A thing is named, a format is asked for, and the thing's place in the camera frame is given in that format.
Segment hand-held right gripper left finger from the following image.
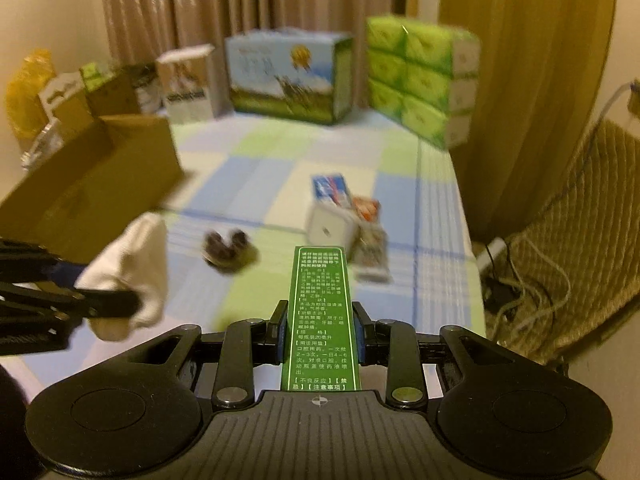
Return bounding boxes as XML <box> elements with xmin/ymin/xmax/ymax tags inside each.
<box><xmin>142</xmin><ymin>301</ymin><xmax>289</xmax><ymax>409</ymax></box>

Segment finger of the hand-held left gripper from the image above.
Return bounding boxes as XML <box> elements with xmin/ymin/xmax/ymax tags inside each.
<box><xmin>0</xmin><ymin>282</ymin><xmax>142</xmax><ymax>321</ymax></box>
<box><xmin>0</xmin><ymin>240</ymin><xmax>88</xmax><ymax>267</ymax></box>

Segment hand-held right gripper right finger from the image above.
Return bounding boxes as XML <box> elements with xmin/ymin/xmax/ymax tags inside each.
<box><xmin>352</xmin><ymin>301</ymin><xmax>498</xmax><ymax>409</ymax></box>

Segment green medicine box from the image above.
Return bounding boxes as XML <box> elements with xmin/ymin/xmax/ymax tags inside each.
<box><xmin>280</xmin><ymin>246</ymin><xmax>362</xmax><ymax>392</ymax></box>

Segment white sock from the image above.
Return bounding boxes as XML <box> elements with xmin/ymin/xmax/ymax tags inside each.
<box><xmin>79</xmin><ymin>212</ymin><xmax>169</xmax><ymax>341</ymax></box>

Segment clear printed packet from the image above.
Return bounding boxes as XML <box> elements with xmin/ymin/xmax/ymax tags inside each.
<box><xmin>352</xmin><ymin>222</ymin><xmax>391</xmax><ymax>283</ymax></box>

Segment large brown cardboard box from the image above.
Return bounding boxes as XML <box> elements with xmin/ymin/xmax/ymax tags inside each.
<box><xmin>0</xmin><ymin>114</ymin><xmax>183</xmax><ymax>266</ymax></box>

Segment dark round object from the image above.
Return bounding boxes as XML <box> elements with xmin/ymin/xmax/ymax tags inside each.
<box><xmin>201</xmin><ymin>229</ymin><xmax>261</xmax><ymax>273</ymax></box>

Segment white cube box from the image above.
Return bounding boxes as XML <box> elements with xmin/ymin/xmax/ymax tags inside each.
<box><xmin>305</xmin><ymin>201</ymin><xmax>362</xmax><ymax>256</ymax></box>

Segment silver plastic bag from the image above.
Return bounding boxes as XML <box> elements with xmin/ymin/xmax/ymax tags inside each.
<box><xmin>20</xmin><ymin>125</ymin><xmax>62</xmax><ymax>171</ymax></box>

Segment orange snack packet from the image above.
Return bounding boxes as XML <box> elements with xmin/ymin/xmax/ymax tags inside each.
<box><xmin>350</xmin><ymin>196</ymin><xmax>381</xmax><ymax>223</ymax></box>

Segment blue tissue pack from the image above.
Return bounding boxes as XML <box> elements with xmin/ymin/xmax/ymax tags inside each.
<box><xmin>310</xmin><ymin>173</ymin><xmax>353</xmax><ymax>207</ymax></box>

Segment black power adapter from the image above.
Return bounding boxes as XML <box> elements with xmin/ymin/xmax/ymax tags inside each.
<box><xmin>487</xmin><ymin>280</ymin><xmax>517</xmax><ymax>311</ymax></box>

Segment white cardboard hanger box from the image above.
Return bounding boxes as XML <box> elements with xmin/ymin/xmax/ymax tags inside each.
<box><xmin>37</xmin><ymin>71</ymin><xmax>93</xmax><ymax>127</ymax></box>

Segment yellow plastic bag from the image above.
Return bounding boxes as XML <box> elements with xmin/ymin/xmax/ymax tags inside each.
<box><xmin>5</xmin><ymin>49</ymin><xmax>56</xmax><ymax>141</ymax></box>

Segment white power strip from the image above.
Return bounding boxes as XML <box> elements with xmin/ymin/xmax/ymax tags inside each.
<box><xmin>477</xmin><ymin>237</ymin><xmax>508</xmax><ymax>268</ymax></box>

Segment small brown cardboard box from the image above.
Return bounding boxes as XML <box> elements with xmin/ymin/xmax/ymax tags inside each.
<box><xmin>87</xmin><ymin>65</ymin><xmax>158</xmax><ymax>117</ymax></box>

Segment green tissue packs in box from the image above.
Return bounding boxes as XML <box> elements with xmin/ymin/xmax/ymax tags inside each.
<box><xmin>80</xmin><ymin>62</ymin><xmax>117</xmax><ymax>92</ymax></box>

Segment white product box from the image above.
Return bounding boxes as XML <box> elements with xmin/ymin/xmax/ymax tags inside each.
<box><xmin>156</xmin><ymin>45</ymin><xmax>221</xmax><ymax>123</ymax></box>

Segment blue green carton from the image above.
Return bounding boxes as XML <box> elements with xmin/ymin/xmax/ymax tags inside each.
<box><xmin>224</xmin><ymin>30</ymin><xmax>355</xmax><ymax>126</ymax></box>

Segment stack of green tissue packs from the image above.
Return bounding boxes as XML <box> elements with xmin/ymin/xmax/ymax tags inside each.
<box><xmin>366</xmin><ymin>16</ymin><xmax>482</xmax><ymax>150</ymax></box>

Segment yellow curtain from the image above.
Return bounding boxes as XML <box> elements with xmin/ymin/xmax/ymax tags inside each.
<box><xmin>440</xmin><ymin>0</ymin><xmax>618</xmax><ymax>243</ymax></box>

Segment white cable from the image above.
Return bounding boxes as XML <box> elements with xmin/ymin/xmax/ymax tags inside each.
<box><xmin>592</xmin><ymin>80</ymin><xmax>640</xmax><ymax>131</ymax></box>

